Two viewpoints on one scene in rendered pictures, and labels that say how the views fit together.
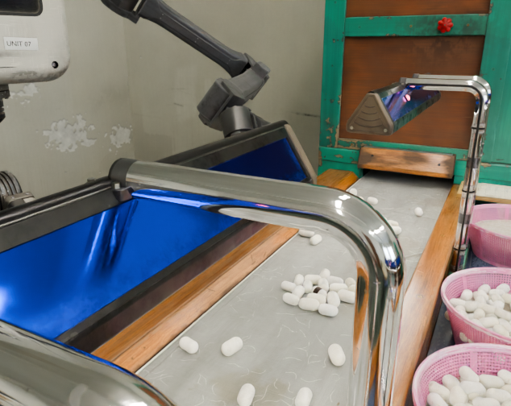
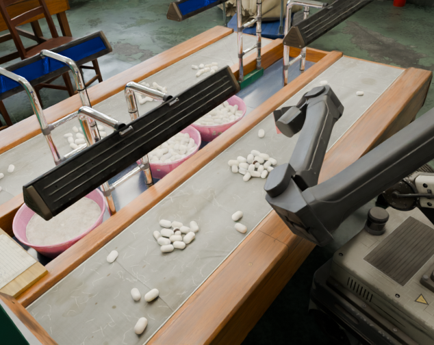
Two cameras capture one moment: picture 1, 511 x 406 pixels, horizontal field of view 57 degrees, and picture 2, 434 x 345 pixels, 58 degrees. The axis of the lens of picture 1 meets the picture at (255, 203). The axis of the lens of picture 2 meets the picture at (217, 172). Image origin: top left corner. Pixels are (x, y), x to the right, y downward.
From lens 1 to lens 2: 1.84 m
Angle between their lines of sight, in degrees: 121
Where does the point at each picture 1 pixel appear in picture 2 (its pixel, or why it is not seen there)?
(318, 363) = (268, 135)
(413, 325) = (224, 135)
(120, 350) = (350, 133)
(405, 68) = not seen: outside the picture
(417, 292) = (207, 152)
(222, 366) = not seen: hidden behind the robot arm
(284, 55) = not seen: outside the picture
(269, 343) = (287, 144)
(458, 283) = (175, 163)
